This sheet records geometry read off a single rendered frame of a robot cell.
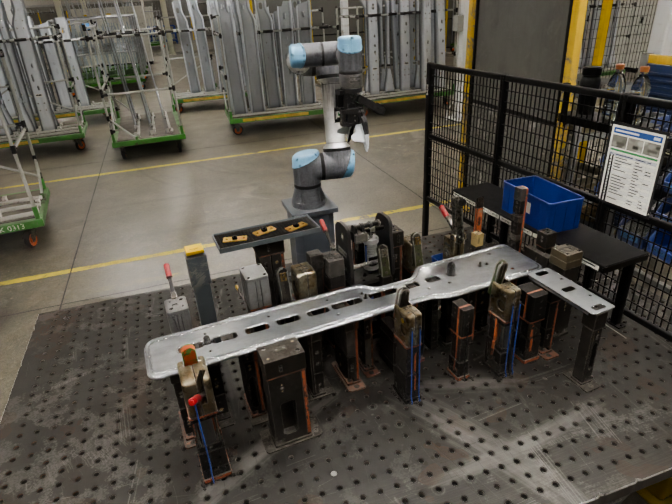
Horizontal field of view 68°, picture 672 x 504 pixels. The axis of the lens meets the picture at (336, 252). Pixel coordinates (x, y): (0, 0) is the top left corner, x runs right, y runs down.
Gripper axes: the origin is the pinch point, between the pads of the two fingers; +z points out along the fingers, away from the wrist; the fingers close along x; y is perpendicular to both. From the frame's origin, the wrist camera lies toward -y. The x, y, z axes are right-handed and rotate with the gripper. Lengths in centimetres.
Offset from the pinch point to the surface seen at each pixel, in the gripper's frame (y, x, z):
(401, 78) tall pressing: -405, -677, 93
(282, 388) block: 48, 46, 52
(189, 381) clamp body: 71, 48, 38
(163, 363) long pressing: 77, 29, 44
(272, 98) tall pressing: -160, -679, 100
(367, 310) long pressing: 14, 32, 44
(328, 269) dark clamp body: 17.5, 8.7, 39.3
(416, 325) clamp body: 5, 47, 43
